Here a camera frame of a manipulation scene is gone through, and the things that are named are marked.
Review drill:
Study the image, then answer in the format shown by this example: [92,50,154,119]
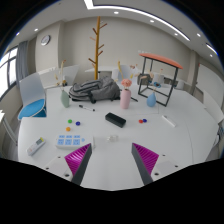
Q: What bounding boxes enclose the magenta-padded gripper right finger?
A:
[130,142,183,186]

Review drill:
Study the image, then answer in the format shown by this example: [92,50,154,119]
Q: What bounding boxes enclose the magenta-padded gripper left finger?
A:
[42,143,93,186]

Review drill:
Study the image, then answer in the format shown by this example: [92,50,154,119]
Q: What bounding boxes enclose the white power strip blue sockets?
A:
[54,133,95,151]

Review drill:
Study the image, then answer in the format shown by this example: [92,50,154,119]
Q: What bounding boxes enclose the white remote control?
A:
[26,136,47,157]

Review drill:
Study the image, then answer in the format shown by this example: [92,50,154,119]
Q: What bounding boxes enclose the white board eraser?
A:
[161,114,177,128]

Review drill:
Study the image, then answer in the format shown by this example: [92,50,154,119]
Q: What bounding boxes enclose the black rectangular box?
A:
[104,112,128,129]

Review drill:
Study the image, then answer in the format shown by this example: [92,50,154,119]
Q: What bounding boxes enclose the black and white marker pen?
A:
[78,104,96,112]

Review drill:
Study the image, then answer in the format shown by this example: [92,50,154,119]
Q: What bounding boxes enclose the blue vase with dried stems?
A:
[146,74,164,108]

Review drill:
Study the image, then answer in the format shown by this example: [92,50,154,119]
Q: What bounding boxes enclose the green vase with dried stems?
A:
[54,59,71,109]

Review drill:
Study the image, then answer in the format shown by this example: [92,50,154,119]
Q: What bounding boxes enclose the pink vase with flowers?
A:
[116,60,139,110]

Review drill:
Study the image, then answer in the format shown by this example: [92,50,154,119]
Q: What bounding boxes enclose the grey backpack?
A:
[68,75,122,104]

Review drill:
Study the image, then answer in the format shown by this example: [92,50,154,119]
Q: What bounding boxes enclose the white chair with blue cushion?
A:
[17,72,48,121]

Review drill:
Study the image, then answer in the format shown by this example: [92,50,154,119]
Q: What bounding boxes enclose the plain white chair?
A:
[116,64,134,83]

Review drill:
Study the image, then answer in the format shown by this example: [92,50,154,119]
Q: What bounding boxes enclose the wooden coat rack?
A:
[87,15,108,81]

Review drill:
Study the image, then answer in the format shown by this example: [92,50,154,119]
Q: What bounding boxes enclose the window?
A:
[0,46,19,101]

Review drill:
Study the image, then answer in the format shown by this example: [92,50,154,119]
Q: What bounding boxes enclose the grey curtain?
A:
[14,40,30,81]

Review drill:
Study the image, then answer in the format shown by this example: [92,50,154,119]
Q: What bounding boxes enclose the curved ceiling light strip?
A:
[83,0,192,43]

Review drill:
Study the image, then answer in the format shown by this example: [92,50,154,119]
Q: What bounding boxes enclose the recessed ceiling spot lights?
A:
[14,9,218,56]

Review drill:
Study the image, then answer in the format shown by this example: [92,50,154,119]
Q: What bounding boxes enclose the black frame orange top stand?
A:
[137,52,184,108]

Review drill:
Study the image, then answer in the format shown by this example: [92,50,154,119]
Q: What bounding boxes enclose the round wall clock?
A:
[40,34,52,47]

